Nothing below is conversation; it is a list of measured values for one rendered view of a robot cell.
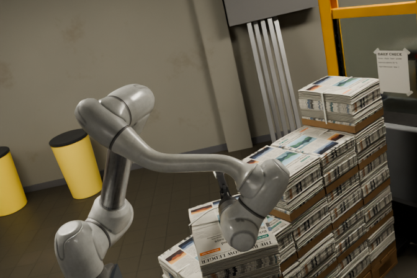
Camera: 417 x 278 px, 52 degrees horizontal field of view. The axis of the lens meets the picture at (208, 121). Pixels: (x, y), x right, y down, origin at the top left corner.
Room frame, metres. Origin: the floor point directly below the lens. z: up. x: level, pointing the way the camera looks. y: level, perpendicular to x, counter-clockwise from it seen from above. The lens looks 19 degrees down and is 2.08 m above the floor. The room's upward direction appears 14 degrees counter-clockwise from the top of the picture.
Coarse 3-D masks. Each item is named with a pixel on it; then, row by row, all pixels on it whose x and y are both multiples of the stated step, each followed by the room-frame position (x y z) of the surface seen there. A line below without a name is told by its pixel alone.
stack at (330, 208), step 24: (336, 192) 2.04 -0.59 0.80; (360, 192) 2.14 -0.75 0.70; (312, 216) 1.92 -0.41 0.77; (336, 216) 2.02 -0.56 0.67; (360, 216) 2.13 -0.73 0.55; (192, 240) 1.87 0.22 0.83; (288, 240) 1.81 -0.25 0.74; (336, 240) 2.01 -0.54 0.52; (168, 264) 1.73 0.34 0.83; (192, 264) 1.69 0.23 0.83; (312, 264) 1.87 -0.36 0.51; (360, 264) 2.10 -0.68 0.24
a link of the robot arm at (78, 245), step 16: (64, 224) 1.53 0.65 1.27; (80, 224) 1.50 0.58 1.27; (64, 240) 1.44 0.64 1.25; (80, 240) 1.44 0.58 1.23; (96, 240) 1.49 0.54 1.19; (64, 256) 1.42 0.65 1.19; (80, 256) 1.42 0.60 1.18; (96, 256) 1.47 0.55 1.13; (64, 272) 1.43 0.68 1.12; (80, 272) 1.41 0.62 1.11; (96, 272) 1.45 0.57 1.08
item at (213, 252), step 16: (208, 240) 1.34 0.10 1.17; (224, 240) 1.32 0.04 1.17; (272, 240) 1.28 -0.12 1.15; (208, 256) 1.27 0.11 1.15; (224, 256) 1.25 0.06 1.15; (240, 256) 1.25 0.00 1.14; (256, 256) 1.26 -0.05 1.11; (272, 256) 1.28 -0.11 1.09; (208, 272) 1.25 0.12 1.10; (224, 272) 1.27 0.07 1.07; (240, 272) 1.28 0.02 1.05; (256, 272) 1.29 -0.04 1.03; (272, 272) 1.30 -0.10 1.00
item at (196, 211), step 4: (232, 196) 1.66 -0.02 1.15; (236, 196) 1.64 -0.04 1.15; (216, 200) 1.65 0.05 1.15; (220, 200) 1.63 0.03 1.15; (204, 204) 1.64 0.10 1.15; (208, 204) 1.62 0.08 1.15; (212, 204) 1.61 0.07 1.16; (216, 204) 1.59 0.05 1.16; (192, 208) 1.63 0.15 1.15; (196, 208) 1.61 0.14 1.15; (200, 208) 1.59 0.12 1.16; (204, 208) 1.58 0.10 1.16; (208, 208) 1.56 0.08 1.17; (216, 208) 1.54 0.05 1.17; (192, 212) 1.57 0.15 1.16; (196, 212) 1.56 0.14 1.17; (200, 212) 1.54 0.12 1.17; (208, 212) 1.52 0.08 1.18; (212, 212) 1.51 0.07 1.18; (192, 216) 1.52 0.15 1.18; (196, 216) 1.51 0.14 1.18
